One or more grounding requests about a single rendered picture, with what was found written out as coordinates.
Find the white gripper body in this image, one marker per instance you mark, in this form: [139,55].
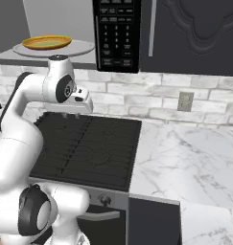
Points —
[66,107]

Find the dark grey base cupboard door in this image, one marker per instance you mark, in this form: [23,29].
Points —
[154,223]

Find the yellow plate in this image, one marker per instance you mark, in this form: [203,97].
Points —
[47,42]

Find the grey glass microwave turntable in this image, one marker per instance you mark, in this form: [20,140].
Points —
[79,48]

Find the steel oven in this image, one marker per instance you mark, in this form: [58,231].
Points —
[116,229]

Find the grey wall socket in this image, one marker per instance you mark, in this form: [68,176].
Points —
[186,101]

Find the black microwave oven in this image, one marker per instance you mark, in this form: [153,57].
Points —
[117,35]

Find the grey oven knob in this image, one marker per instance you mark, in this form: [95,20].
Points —
[105,200]

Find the black hob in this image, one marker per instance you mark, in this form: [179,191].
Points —
[92,150]

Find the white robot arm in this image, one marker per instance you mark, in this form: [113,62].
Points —
[18,150]

